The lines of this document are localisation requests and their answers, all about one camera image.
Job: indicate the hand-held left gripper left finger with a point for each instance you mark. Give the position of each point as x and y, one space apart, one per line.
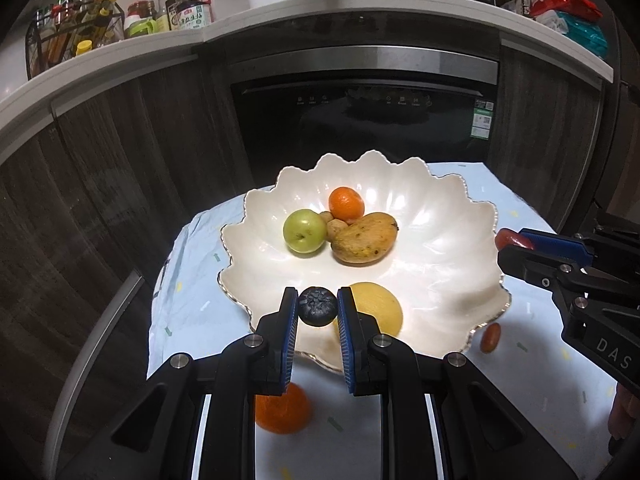
289 340

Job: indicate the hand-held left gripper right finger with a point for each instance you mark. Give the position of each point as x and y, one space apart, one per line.
346 340

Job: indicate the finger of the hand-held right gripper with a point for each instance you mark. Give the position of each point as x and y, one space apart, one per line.
550 244
530 265

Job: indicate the red grape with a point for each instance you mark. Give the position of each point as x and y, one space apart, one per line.
507 238

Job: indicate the blueberry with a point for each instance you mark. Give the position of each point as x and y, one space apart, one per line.
317 306

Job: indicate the yellow citrus fruit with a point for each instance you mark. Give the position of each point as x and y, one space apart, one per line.
382 310

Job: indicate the white scalloped bowl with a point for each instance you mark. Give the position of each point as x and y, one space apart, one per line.
435 270

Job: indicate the green apple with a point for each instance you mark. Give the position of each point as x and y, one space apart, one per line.
304 230

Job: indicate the brown longan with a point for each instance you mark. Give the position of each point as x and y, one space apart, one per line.
336 228

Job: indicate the person's right hand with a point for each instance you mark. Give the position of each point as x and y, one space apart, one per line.
626 412

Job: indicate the small tangerine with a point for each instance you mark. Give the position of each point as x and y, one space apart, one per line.
287 414
346 204

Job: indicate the light blue patterned tablecloth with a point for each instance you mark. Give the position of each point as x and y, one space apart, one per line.
540 375

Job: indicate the small red date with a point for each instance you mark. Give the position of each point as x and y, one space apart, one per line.
490 337

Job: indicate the yellow brown mango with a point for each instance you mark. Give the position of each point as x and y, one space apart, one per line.
365 240

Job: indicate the dark wood cabinet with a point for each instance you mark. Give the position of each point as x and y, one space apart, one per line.
545 135
125 185

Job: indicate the teal plastic bag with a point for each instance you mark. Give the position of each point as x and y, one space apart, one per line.
582 34

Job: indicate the white plastic bag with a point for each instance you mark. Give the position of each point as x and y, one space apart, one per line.
550 21

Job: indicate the red plastic bag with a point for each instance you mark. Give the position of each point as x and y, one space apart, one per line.
565 0

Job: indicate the green white-lidded container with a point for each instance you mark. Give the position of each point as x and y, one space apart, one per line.
137 27

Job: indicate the white-capped bottle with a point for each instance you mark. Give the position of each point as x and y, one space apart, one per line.
162 15

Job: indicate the red-lidded jar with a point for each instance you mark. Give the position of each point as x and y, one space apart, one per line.
140 9

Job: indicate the group of condiment bottles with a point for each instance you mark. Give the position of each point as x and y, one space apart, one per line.
75 30

